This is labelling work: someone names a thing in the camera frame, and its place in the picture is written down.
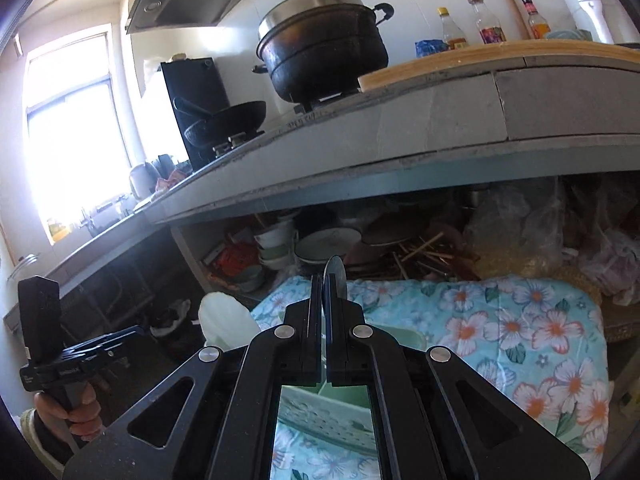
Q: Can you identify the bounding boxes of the cream plastic ladle spoon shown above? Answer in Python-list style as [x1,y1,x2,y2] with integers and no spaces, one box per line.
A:
[198,292,260,351]

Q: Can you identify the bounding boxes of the metal spoon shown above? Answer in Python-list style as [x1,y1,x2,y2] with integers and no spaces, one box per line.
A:
[322,255,347,307]

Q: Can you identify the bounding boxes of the person's left sleeve forearm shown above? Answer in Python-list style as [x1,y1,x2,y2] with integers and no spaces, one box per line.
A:
[20,408,73,479]

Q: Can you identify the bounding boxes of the grey stone kitchen counter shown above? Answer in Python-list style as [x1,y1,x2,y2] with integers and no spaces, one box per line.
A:
[2,54,640,334]

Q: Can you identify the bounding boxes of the person's left hand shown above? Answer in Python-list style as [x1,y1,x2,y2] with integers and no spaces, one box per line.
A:
[34,382,105,442]

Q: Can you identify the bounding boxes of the mint green utensil holder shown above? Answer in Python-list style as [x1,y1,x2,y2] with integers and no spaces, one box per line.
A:
[278,324,430,456]

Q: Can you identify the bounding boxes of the floral teal tablecloth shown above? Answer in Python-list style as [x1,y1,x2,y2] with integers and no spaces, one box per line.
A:
[249,274,612,480]

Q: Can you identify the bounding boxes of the stacked white bowls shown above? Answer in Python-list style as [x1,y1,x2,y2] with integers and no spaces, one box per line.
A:
[254,220,296,271]

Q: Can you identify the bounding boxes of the clear plastic bags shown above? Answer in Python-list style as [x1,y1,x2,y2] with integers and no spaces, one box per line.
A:
[463,172,639,307]

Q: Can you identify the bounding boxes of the black wok pan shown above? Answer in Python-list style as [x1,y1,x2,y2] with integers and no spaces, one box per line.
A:
[172,96,267,148]

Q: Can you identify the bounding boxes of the black splash guard panel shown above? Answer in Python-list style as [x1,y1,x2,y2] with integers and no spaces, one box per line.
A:
[160,58,230,171]

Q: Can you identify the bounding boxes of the wooden cutting board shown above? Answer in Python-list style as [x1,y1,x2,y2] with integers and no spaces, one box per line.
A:
[359,39,639,92]

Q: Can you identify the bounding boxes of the blue snack bag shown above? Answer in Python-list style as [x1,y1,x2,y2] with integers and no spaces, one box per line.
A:
[414,39,449,58]

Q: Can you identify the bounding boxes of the yellow cap sauce bottle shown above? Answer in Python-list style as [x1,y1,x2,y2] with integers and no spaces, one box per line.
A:
[437,6,469,50]

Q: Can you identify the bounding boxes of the large black cooking pot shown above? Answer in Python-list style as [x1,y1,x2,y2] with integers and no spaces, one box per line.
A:
[253,0,395,112]

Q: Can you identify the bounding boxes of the clear glass oil bottle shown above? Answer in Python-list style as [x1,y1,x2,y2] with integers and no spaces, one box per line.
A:
[468,0,506,44]

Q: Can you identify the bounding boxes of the red cap sauce bottle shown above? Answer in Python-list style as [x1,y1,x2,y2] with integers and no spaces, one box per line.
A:
[521,0,551,39]

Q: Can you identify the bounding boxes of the white electric kettle appliance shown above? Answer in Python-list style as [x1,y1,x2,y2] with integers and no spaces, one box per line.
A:
[564,0,639,44]

